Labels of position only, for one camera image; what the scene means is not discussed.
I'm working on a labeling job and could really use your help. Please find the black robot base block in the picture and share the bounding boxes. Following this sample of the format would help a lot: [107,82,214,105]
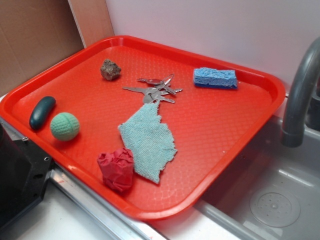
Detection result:
[0,126,54,231]

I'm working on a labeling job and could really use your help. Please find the crumpled red paper ball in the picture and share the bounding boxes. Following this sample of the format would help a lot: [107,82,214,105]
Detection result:
[97,147,134,193]

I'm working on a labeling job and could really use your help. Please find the blue sponge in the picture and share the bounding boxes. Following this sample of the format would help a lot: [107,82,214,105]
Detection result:
[193,67,238,90]

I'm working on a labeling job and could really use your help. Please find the brown rock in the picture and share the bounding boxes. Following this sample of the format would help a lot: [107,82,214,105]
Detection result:
[100,59,122,81]

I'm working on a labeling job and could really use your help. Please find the brown cardboard panel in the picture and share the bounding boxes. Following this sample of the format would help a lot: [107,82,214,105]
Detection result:
[0,0,114,96]

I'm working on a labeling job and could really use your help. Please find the grey faucet spout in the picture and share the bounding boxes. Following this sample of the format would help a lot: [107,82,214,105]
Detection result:
[280,38,320,148]

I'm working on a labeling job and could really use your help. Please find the red plastic tray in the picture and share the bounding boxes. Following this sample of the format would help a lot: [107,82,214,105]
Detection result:
[0,36,285,221]

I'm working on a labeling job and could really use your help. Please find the dark green oblong object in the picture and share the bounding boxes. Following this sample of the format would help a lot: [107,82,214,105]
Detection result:
[29,96,56,130]

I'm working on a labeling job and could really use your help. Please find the green textured ball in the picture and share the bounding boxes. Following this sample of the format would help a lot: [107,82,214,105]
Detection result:
[50,112,80,142]

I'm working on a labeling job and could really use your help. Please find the light teal knitted cloth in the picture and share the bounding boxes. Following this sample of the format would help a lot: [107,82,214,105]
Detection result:
[118,101,178,184]

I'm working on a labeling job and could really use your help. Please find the grey plastic sink basin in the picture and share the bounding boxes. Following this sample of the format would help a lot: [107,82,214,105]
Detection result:
[149,93,320,240]

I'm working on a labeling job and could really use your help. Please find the silver key bunch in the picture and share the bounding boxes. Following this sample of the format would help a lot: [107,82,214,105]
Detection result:
[122,73,183,104]

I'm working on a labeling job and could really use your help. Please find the round sink drain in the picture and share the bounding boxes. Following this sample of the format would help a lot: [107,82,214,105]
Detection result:
[249,187,301,228]

